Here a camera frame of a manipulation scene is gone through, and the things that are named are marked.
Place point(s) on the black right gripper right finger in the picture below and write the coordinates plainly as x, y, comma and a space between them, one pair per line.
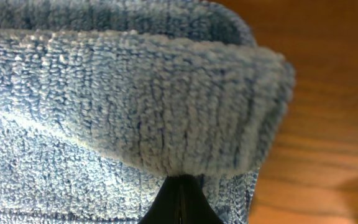
194, 207

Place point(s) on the blue microfibre cloth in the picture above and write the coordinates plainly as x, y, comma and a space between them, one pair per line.
101, 101

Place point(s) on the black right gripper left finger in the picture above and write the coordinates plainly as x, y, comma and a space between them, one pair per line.
166, 207

